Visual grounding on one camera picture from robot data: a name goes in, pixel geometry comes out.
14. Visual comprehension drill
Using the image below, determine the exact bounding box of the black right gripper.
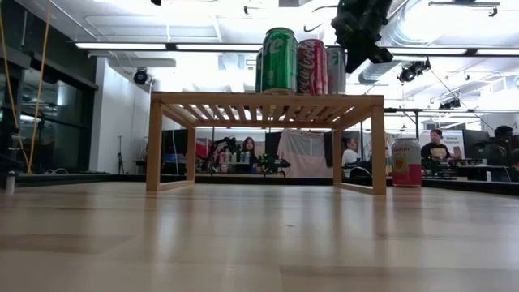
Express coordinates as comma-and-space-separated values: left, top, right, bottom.
331, 0, 394, 75

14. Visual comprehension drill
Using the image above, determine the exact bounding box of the silver soda can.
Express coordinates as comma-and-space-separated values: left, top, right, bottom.
326, 45, 348, 95

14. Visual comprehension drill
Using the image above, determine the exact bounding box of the red Coca-Cola Star Wars can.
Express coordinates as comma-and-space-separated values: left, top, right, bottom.
297, 38, 329, 96

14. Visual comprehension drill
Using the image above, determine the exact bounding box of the green Sprite can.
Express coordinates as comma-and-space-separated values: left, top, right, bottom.
261, 27, 298, 94
255, 48, 264, 93

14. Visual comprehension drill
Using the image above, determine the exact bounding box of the white and pink soda can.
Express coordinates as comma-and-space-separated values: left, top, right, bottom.
391, 136, 422, 188

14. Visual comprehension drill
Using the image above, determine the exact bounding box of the wooden slatted shelf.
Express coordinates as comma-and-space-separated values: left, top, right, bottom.
145, 91, 386, 196

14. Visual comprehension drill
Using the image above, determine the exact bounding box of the black track spotlight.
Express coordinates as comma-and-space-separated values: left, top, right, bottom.
397, 58, 432, 84
437, 97, 463, 111

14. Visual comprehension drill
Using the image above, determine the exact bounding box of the person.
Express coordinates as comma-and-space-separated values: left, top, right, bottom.
341, 136, 362, 168
420, 128, 452, 163
241, 136, 257, 167
488, 124, 518, 167

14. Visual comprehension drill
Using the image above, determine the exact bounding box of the white draped cloth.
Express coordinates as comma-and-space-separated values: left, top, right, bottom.
277, 128, 336, 178

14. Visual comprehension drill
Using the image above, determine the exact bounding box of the black computer monitor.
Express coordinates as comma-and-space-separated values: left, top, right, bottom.
464, 129, 491, 165
161, 128, 190, 165

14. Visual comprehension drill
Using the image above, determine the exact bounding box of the ceiling light bar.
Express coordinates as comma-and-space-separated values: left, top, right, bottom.
67, 39, 519, 58

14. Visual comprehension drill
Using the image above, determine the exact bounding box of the slim black floor stand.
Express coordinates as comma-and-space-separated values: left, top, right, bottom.
116, 135, 126, 174

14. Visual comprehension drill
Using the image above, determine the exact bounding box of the silver ventilation duct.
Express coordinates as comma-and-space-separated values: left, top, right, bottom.
356, 0, 431, 84

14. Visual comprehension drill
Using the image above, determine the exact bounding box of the black dome camera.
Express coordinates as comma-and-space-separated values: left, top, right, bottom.
132, 67, 149, 85

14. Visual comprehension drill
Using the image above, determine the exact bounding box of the yellow extension cord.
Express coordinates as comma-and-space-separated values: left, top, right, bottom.
0, 0, 53, 176

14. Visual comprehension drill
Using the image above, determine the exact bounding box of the small white post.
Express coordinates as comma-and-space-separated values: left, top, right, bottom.
4, 170, 17, 195

